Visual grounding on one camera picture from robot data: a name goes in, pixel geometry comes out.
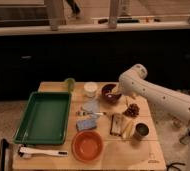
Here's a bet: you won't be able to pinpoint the dark brown bowl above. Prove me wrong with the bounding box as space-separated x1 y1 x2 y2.
101 84 121 103

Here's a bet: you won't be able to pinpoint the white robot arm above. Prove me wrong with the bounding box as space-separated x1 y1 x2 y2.
118 64 190 171

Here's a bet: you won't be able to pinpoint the green plastic tray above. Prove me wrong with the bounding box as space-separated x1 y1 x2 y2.
13 92 71 145

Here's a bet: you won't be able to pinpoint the white cup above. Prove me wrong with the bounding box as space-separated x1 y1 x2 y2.
84 82 98 97

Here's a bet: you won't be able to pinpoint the clear plastic bag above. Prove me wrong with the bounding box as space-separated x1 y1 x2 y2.
82 99 100 113

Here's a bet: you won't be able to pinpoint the green cup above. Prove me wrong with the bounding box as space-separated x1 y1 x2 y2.
65 78 75 93

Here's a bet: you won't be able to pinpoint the small marker pen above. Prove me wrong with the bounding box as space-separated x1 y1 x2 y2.
76 111 106 116

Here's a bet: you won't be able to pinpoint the blue sponge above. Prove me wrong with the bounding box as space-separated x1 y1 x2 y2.
76 119 97 131

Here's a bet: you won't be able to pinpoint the brown pine cone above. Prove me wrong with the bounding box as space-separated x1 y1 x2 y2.
123 103 140 118

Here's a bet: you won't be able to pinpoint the yellow banana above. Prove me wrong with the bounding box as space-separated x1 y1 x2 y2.
121 120 134 140

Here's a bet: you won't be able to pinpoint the orange plastic bowl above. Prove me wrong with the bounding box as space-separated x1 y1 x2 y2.
71 130 103 163

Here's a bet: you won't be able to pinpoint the metal cup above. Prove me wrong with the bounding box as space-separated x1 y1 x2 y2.
133 123 149 140

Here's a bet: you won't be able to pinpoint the black tongs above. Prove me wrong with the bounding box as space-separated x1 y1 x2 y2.
0 139 9 171

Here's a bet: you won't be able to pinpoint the spice bottle rack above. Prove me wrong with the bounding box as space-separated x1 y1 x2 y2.
172 117 190 145

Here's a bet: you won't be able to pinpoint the black floor cable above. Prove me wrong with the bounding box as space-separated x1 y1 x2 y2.
166 161 188 171

